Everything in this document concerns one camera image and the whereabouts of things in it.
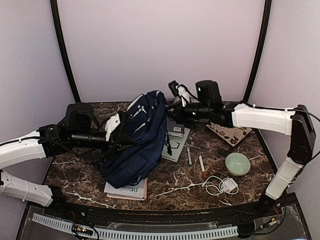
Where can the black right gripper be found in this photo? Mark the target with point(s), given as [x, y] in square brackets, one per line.
[179, 115]

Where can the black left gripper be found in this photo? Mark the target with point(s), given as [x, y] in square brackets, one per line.
[116, 141]

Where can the navy blue student backpack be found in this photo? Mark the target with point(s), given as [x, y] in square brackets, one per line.
[148, 129]

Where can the white designer fate book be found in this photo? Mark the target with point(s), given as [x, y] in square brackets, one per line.
[129, 192]

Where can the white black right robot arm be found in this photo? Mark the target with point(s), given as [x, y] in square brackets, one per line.
[294, 122]

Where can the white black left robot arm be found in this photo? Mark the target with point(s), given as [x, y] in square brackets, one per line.
[78, 133]

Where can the dark blue notebook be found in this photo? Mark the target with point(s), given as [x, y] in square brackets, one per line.
[175, 129]

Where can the grey green notebook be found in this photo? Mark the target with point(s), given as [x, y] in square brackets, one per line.
[174, 146]

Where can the green tipped white marker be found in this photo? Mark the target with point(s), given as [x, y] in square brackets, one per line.
[189, 156]

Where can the floral square ceramic plate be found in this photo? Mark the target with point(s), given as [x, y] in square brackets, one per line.
[232, 136]

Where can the red tipped white marker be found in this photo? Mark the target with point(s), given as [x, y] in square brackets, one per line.
[202, 167]

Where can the pale green ceramic bowl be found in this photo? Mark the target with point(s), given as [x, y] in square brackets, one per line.
[237, 164]

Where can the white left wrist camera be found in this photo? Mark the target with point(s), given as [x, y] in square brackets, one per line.
[111, 124]

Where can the white charger with cable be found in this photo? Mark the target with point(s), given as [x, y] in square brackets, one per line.
[226, 185]

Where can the black front table rail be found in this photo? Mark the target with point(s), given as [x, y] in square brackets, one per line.
[164, 204]

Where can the white slotted cable duct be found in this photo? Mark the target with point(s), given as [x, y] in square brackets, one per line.
[122, 231]

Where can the black right corner frame post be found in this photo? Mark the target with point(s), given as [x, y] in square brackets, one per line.
[259, 49]

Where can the black corner frame post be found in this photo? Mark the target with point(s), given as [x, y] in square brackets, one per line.
[259, 49]
[63, 50]

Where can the black left corner frame post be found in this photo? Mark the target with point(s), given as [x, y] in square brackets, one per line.
[63, 50]

